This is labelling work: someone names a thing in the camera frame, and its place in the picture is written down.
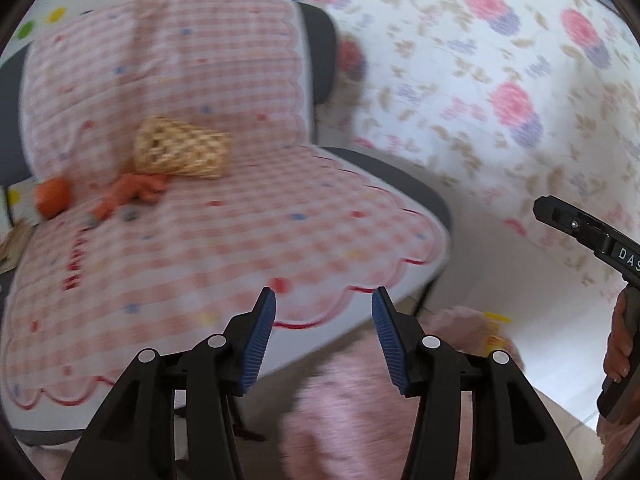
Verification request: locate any woven bamboo basket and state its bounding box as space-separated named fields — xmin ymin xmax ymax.
xmin=134 ymin=116 xmax=231 ymax=179

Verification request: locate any orange cover notebook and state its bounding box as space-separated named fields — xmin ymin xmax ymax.
xmin=0 ymin=220 xmax=34 ymax=274

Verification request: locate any right hand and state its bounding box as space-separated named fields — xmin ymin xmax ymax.
xmin=603 ymin=290 xmax=632 ymax=382

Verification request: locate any pink trash bag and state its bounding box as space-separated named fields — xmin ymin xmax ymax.
xmin=278 ymin=303 xmax=526 ymax=480

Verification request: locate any clear yellow-edged plastic wrapper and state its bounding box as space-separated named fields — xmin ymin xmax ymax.
xmin=483 ymin=312 xmax=512 ymax=356

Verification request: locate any floral wall cloth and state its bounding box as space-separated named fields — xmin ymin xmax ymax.
xmin=317 ymin=0 xmax=639 ymax=299

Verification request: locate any red apple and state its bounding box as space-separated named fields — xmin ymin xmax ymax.
xmin=35 ymin=178 xmax=72 ymax=220

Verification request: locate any pink checkered chair cover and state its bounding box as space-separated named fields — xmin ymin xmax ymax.
xmin=1 ymin=0 xmax=448 ymax=430

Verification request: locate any orange knitted glove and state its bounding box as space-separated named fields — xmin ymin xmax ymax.
xmin=85 ymin=174 xmax=169 ymax=229

